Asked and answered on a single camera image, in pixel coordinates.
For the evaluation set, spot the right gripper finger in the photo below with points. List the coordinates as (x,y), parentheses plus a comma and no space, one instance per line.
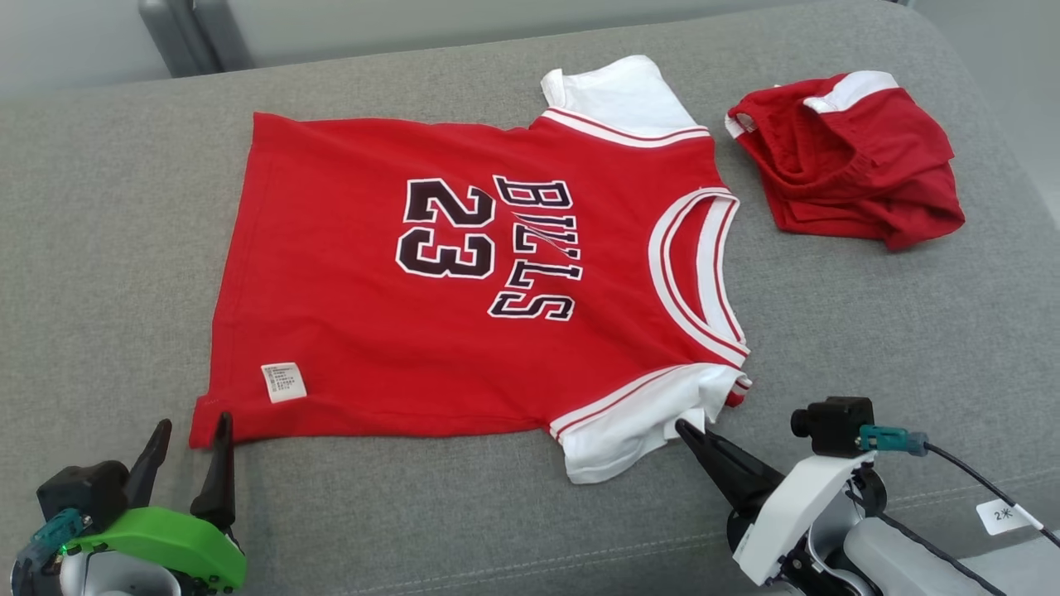
(729,488)
(749,472)

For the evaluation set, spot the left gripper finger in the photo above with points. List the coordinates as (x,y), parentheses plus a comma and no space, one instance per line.
(218,488)
(151,468)

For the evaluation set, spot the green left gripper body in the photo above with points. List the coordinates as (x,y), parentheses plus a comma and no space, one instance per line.
(166,538)

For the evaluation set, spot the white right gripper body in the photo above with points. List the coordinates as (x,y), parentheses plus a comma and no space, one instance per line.
(795,513)

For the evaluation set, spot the red Bulls 23 jersey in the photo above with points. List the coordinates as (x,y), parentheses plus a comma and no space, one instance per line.
(348,290)

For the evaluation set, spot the red shorts white stripe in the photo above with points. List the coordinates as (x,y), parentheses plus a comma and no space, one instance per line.
(869,174)

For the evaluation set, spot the grey fabric sofa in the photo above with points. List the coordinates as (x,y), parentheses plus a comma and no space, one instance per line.
(828,331)

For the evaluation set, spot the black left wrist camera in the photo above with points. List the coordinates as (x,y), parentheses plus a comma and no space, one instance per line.
(79,492)

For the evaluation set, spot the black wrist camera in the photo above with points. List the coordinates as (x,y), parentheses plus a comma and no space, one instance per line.
(836,422)
(79,492)

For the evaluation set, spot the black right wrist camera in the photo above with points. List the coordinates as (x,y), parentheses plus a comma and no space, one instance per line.
(836,422)

